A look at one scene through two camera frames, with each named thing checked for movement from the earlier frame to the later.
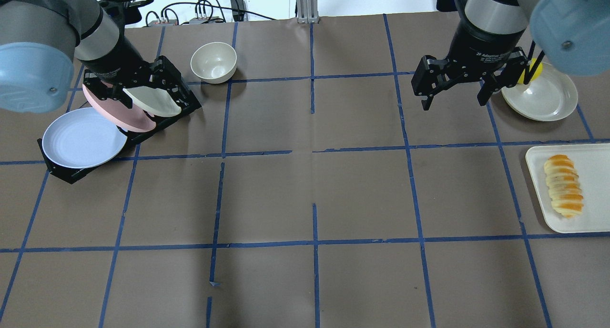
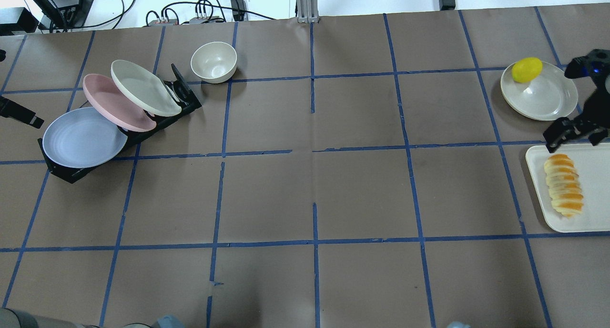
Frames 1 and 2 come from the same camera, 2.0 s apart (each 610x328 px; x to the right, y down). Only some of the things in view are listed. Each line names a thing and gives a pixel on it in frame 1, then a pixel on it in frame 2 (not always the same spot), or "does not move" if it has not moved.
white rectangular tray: (592, 163) does not move
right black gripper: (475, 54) -> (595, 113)
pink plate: (134, 118) does not move
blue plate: (81, 137) does not move
